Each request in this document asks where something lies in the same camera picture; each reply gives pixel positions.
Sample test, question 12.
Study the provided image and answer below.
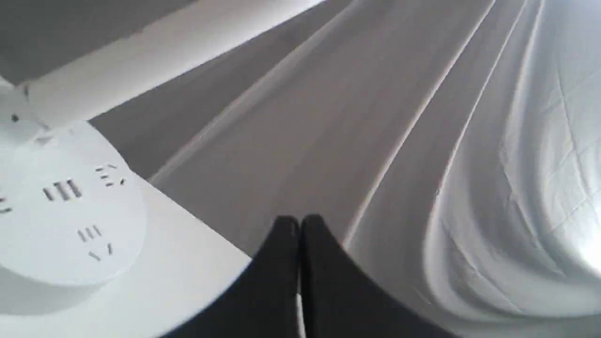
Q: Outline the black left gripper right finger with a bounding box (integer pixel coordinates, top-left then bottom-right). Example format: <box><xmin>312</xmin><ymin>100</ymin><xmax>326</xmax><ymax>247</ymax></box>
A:
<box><xmin>300</xmin><ymin>215</ymin><xmax>453</xmax><ymax>338</ymax></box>

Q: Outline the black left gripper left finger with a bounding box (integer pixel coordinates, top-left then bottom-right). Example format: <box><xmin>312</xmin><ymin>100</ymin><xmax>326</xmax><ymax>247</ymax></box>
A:
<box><xmin>164</xmin><ymin>216</ymin><xmax>299</xmax><ymax>338</ymax></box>

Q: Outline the white desk lamp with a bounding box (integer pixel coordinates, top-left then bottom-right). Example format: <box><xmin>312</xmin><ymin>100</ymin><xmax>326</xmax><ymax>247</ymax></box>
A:
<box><xmin>0</xmin><ymin>0</ymin><xmax>324</xmax><ymax>288</ymax></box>

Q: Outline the grey backdrop curtain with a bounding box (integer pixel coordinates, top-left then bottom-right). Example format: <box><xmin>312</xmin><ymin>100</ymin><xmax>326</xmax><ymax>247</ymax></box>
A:
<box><xmin>1</xmin><ymin>0</ymin><xmax>600</xmax><ymax>338</ymax></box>

